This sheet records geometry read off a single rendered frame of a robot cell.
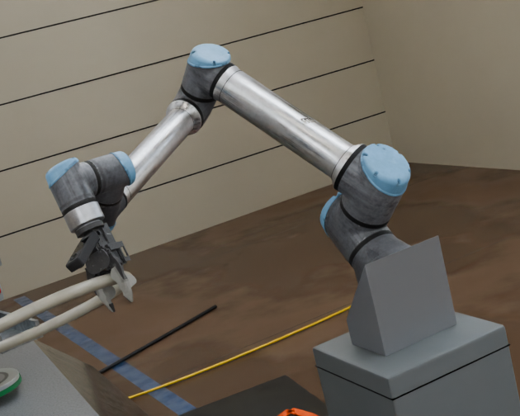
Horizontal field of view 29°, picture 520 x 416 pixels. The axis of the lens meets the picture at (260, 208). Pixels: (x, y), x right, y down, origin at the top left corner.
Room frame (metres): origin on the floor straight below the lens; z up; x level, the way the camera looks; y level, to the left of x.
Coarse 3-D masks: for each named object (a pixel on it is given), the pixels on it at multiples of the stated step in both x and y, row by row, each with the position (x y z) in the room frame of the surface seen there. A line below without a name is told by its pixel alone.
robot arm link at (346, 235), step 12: (336, 204) 2.80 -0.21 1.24; (324, 216) 2.81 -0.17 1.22; (336, 216) 2.77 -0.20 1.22; (348, 216) 2.72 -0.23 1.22; (324, 228) 2.82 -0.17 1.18; (336, 228) 2.77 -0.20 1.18; (348, 228) 2.73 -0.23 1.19; (360, 228) 2.71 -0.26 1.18; (372, 228) 2.71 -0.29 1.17; (384, 228) 2.74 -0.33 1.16; (336, 240) 2.77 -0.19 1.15; (348, 240) 2.73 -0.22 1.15; (360, 240) 2.71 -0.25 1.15; (348, 252) 2.73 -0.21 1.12
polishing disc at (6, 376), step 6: (0, 372) 3.03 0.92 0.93; (6, 372) 3.01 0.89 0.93; (12, 372) 3.00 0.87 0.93; (18, 372) 2.99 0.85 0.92; (0, 378) 2.97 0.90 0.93; (6, 378) 2.96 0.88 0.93; (12, 378) 2.94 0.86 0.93; (18, 378) 2.96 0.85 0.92; (0, 384) 2.91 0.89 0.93; (6, 384) 2.90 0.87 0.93; (12, 384) 2.92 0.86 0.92; (0, 390) 2.88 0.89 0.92
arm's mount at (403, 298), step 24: (432, 240) 2.68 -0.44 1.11; (384, 264) 2.60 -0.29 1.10; (408, 264) 2.63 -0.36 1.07; (432, 264) 2.67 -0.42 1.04; (360, 288) 2.62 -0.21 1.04; (384, 288) 2.60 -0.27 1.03; (408, 288) 2.63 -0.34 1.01; (432, 288) 2.66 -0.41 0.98; (360, 312) 2.65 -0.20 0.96; (384, 312) 2.59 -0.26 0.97; (408, 312) 2.62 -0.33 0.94; (432, 312) 2.65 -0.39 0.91; (360, 336) 2.68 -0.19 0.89; (384, 336) 2.58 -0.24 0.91; (408, 336) 2.61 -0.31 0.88
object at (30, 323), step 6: (0, 312) 2.83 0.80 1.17; (6, 312) 2.81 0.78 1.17; (0, 318) 2.84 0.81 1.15; (18, 324) 2.73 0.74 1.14; (24, 324) 2.69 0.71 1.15; (30, 324) 2.65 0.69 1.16; (36, 324) 2.62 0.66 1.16; (6, 330) 2.78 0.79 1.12; (12, 330) 2.76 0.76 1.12; (18, 330) 2.74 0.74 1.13; (24, 330) 2.70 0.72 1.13; (0, 336) 2.56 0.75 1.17; (6, 336) 2.71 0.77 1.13; (42, 336) 2.62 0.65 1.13; (30, 342) 2.60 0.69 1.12; (12, 348) 2.57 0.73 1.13
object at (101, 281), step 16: (128, 272) 2.42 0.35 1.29; (80, 288) 2.25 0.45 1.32; (96, 288) 2.28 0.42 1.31; (32, 304) 2.20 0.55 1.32; (48, 304) 2.20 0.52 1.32; (96, 304) 2.61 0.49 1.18; (0, 320) 2.19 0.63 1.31; (16, 320) 2.19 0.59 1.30; (48, 320) 2.63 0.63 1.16; (64, 320) 2.62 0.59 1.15; (16, 336) 2.59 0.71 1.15; (32, 336) 2.60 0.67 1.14; (0, 352) 2.55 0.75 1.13
